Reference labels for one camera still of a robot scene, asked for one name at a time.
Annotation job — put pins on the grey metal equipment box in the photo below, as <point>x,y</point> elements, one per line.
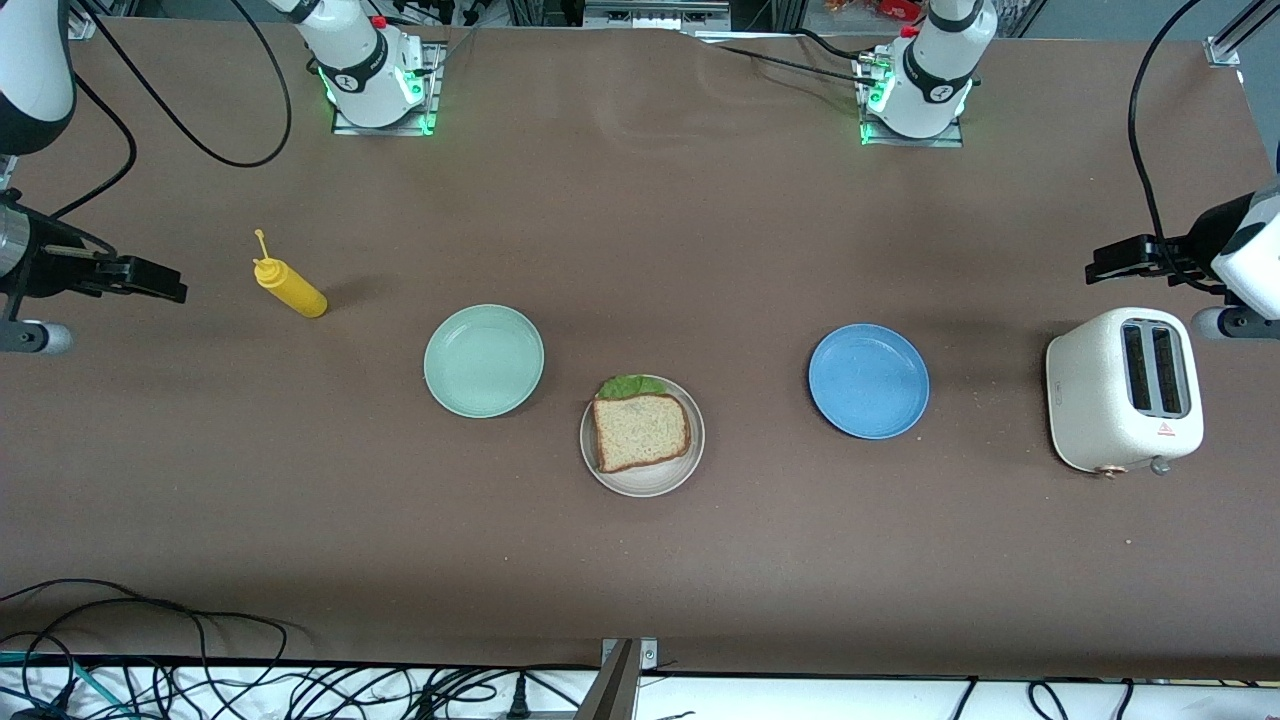
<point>655,12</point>

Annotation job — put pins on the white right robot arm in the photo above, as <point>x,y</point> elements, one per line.
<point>35,50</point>

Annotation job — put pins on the blue plate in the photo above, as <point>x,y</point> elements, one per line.
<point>868,380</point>

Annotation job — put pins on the green lettuce leaf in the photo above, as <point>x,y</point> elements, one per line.
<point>630,386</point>

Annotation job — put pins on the cream white toaster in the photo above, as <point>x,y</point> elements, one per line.
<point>1090,400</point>

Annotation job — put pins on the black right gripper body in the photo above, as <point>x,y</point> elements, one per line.
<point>42,268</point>

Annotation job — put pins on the brown bread slice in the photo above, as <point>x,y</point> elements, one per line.
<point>642,432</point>

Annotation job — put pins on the red orange packaging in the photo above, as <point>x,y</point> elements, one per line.
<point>890,8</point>

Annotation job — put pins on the yellow mustard squeeze bottle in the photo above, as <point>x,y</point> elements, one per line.
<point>298,298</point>

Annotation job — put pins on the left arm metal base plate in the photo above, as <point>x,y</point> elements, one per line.
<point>910,142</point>

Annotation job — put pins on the beige plate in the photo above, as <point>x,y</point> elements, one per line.
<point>640,484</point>

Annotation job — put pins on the aluminium frame profile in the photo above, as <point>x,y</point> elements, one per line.
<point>1225,45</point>

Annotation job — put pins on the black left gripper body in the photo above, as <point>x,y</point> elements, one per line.
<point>1192,249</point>

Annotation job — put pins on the black power plug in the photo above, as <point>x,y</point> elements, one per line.
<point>518,700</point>

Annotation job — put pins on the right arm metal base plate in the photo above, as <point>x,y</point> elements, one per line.
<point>385,130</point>

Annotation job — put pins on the grey metal table bracket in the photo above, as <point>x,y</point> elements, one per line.
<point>615,690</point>

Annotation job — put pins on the mint green plate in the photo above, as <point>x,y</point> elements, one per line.
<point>484,360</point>

